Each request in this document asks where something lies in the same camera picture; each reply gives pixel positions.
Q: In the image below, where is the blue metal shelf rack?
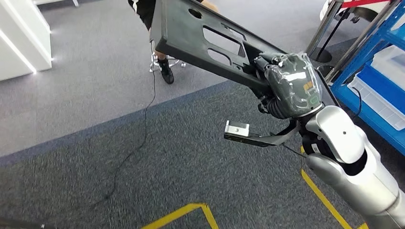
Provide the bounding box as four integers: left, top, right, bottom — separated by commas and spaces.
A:
329, 0, 405, 156

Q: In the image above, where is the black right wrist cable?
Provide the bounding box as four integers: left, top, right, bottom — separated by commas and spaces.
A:
281, 144, 307, 159

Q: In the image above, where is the red barrier belt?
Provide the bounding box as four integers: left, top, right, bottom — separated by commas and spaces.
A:
341, 0, 391, 9

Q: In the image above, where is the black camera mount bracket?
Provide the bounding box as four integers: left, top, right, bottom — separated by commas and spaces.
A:
223, 121, 300, 148

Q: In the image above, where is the black floor cable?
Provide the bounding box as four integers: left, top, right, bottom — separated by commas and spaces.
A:
90, 39, 159, 206

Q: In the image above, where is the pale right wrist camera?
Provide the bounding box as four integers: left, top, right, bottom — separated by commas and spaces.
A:
224, 120, 250, 137

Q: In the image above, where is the white counter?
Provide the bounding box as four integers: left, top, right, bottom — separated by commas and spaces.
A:
0, 0, 53, 82

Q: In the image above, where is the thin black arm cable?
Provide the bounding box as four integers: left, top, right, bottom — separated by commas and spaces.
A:
350, 86, 363, 120

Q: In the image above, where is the person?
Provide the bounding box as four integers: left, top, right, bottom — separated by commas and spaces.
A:
128, 0, 219, 85

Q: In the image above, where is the chrome stanchion post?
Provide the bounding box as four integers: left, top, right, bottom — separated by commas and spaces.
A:
316, 0, 400, 83
304, 0, 345, 58

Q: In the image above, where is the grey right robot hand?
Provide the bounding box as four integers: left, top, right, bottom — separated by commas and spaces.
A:
255, 52, 323, 119

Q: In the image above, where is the chrome stool base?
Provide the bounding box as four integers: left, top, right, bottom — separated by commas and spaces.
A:
149, 50, 188, 74

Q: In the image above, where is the black plastic plate part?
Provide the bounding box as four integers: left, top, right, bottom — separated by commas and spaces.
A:
149, 0, 341, 108

